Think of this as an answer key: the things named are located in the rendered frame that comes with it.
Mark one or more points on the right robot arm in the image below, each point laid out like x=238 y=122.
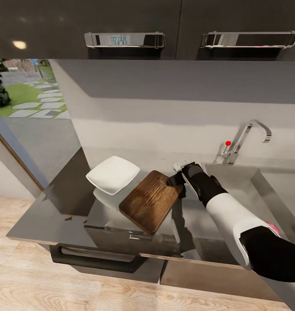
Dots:
x=253 y=243

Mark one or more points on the bowl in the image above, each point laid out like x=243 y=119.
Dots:
x=113 y=175

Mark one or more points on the fixed window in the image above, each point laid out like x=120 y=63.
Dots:
x=35 y=125

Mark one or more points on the vidalia onion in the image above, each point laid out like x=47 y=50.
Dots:
x=273 y=226

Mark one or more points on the drop in sink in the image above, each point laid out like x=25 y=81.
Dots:
x=267 y=192

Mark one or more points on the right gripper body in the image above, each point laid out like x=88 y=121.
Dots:
x=175 y=180

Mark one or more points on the dishwasher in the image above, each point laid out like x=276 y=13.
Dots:
x=146 y=269

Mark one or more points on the cutting board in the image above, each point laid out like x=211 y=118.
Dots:
x=149 y=203

